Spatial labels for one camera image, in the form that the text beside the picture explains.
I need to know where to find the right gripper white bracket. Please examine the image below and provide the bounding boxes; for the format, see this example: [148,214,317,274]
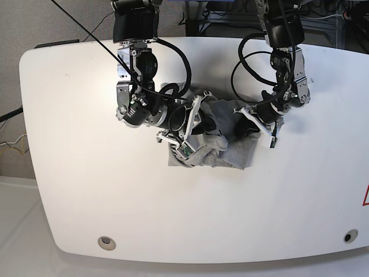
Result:
[157,91,217,158]

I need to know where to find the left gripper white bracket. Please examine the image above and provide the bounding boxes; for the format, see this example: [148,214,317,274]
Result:
[234,103,285,148]

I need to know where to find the grey T-shirt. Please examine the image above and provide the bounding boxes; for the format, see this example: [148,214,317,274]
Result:
[168,84,260,170]

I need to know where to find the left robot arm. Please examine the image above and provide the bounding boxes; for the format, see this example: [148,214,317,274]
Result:
[235,1,310,148]

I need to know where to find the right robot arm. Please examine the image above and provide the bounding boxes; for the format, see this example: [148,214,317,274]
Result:
[111,1,216,160]

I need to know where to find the black table leg stand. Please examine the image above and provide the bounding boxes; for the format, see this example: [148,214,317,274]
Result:
[181,1,208,37]

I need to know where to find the red triangle sticker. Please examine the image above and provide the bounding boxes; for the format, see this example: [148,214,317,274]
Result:
[362,185,369,207]

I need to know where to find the right table grommet hole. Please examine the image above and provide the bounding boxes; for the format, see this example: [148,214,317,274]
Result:
[344,229,358,244]

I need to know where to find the table grommet hole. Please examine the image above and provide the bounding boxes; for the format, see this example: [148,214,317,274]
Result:
[344,229,358,244]
[97,236,116,251]

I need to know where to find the left table grommet hole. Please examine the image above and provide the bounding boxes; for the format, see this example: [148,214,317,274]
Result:
[97,236,116,251]

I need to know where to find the black bar behind table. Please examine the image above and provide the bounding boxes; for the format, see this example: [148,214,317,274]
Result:
[34,39,80,49]

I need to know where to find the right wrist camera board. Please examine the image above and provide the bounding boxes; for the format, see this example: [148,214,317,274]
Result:
[176,143,194,160]

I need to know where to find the yellow cable on floor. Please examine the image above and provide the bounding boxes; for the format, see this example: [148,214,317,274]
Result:
[133,5,157,40]

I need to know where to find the white cable at left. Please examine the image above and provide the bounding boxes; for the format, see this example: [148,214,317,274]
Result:
[0,134,28,155]

